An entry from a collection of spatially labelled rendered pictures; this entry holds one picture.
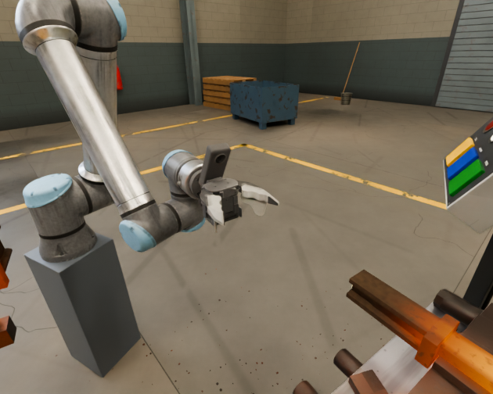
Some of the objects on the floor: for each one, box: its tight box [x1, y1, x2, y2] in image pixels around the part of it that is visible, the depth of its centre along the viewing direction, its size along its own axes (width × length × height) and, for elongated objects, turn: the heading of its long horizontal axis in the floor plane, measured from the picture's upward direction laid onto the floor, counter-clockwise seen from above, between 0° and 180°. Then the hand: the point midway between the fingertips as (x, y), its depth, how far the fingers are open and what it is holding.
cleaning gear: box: [334, 42, 360, 105], centre depth 755 cm, size 80×118×145 cm
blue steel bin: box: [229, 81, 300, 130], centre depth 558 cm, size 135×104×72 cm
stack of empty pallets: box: [203, 76, 257, 111], centre depth 725 cm, size 126×88×70 cm
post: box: [462, 216, 493, 308], centre depth 83 cm, size 4×4×108 cm
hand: (251, 209), depth 51 cm, fingers open, 11 cm apart
